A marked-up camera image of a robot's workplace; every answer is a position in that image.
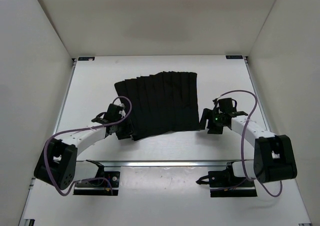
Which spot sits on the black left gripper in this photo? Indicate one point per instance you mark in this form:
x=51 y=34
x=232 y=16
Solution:
x=128 y=131

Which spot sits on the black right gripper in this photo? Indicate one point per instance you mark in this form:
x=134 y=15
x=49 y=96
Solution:
x=207 y=115

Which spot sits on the black pleated skirt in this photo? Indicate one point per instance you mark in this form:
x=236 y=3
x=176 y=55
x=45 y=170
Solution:
x=161 y=103

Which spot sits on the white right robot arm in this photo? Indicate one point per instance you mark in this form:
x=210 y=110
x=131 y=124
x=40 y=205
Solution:
x=273 y=158

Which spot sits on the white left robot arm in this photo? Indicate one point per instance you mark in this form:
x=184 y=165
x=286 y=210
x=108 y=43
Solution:
x=57 y=164

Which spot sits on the blue label sticker right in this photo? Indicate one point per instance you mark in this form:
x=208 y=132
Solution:
x=234 y=57

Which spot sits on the blue label sticker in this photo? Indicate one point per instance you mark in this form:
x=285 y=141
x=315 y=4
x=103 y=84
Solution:
x=234 y=57
x=86 y=58

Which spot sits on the blue label sticker left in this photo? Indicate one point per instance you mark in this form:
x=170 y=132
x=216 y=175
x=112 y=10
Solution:
x=86 y=58

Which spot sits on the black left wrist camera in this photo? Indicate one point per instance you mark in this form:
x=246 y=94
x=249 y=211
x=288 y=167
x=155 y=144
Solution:
x=114 y=113

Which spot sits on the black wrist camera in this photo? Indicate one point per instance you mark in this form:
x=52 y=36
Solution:
x=227 y=106
x=114 y=113

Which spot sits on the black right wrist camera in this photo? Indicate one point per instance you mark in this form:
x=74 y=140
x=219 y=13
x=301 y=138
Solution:
x=227 y=106

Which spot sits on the aluminium table rail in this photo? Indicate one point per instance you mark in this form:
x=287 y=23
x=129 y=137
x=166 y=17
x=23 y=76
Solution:
x=166 y=163

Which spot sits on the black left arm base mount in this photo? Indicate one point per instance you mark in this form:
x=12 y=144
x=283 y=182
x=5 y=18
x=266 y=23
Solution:
x=96 y=182

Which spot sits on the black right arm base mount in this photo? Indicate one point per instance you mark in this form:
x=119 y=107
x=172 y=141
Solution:
x=224 y=184

